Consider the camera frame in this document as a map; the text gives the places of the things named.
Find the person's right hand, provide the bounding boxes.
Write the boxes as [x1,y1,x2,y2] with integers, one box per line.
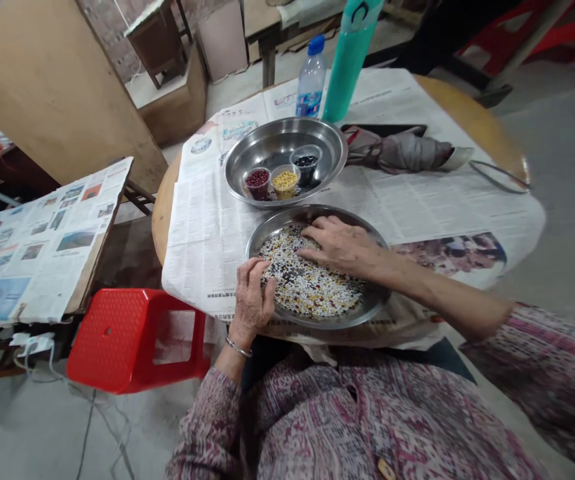
[297,215,394,286]

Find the person's left hand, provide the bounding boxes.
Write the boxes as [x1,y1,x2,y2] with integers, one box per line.
[229,259,279,343]

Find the person's legs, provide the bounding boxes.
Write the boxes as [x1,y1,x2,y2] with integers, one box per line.
[239,335,478,393]

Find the pile of mixed beans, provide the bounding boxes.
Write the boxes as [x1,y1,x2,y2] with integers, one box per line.
[257,225,368,319]

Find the shallow steel plate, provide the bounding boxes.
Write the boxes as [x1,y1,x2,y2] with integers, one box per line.
[245,203,394,331]

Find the plastic cup of black beans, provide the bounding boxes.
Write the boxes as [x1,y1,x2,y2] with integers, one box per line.
[291,153,321,190]

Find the plastic cup of yellow corn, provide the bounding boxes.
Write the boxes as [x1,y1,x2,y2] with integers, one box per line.
[271,169,302,201]

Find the newspaper table cover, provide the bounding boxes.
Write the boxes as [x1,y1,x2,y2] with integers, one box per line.
[161,66,548,352]

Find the folded grey umbrella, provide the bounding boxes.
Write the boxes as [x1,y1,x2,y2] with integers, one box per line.
[342,125,476,174]

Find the plastic cup of red beans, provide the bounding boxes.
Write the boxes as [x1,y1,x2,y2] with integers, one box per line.
[243,167,272,202]

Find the deep steel bowl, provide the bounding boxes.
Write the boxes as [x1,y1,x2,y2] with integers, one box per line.
[224,118,350,209]

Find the red plastic stool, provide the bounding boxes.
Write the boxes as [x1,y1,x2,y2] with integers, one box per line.
[65,287,212,396]

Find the low wooden side table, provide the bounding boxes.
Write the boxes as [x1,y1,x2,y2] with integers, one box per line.
[0,145,157,371]

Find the person's body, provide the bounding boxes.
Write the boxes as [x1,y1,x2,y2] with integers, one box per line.
[237,345,568,480]

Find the clear plastic water bottle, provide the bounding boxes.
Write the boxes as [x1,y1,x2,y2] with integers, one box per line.
[295,35,328,120]

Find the round wooden table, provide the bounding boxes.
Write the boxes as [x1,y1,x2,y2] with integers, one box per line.
[151,69,532,281]

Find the teal insulated bottle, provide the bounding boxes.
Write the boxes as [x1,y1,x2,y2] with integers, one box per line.
[321,0,386,124]

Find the newspaper spread with photos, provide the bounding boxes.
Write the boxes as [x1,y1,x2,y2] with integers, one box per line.
[0,157,135,330]

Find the white power strip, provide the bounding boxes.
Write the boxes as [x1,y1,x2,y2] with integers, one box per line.
[9,331,57,359]

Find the wooden bench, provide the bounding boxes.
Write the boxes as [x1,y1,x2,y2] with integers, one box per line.
[241,0,348,89]

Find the beige flat board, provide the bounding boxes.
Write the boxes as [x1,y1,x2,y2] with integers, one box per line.
[196,0,249,84]

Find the red plastic chairs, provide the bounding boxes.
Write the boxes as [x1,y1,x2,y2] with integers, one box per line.
[456,0,575,77]

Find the large wooden panel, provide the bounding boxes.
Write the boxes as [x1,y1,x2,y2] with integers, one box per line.
[0,0,169,187]

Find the metal wire loop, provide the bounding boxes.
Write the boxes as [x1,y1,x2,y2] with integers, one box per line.
[467,159,534,195]

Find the white cables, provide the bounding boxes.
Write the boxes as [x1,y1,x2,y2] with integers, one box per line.
[15,345,139,480]

